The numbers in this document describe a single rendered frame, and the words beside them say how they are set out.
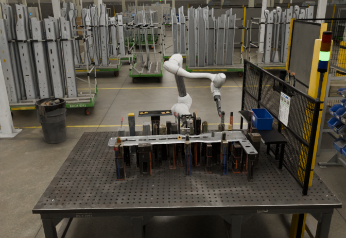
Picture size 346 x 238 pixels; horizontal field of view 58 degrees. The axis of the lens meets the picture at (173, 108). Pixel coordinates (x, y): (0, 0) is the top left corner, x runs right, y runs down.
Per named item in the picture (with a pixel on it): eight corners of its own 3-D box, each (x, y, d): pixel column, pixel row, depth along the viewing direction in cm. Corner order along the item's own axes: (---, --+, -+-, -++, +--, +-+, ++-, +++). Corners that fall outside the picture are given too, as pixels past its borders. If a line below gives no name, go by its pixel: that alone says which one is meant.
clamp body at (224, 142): (220, 176, 299) (221, 143, 288) (217, 169, 311) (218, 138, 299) (229, 175, 300) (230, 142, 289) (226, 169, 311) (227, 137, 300)
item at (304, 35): (314, 160, 467) (334, 22, 402) (305, 160, 467) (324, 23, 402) (283, 126, 594) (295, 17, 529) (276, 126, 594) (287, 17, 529)
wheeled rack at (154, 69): (162, 83, 923) (161, 21, 865) (129, 84, 921) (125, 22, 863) (163, 69, 1103) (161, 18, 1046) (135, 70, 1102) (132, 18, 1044)
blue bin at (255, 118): (256, 130, 320) (257, 118, 316) (249, 119, 349) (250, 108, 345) (272, 130, 320) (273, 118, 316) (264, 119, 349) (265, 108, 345)
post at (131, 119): (130, 153, 346) (127, 117, 332) (130, 150, 353) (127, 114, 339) (136, 153, 346) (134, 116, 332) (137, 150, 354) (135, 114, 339)
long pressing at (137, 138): (106, 148, 296) (106, 146, 295) (109, 138, 317) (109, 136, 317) (248, 140, 306) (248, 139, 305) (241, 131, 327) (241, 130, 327)
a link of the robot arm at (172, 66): (177, 68, 345) (181, 62, 355) (163, 61, 346) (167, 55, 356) (174, 77, 354) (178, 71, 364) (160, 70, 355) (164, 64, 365)
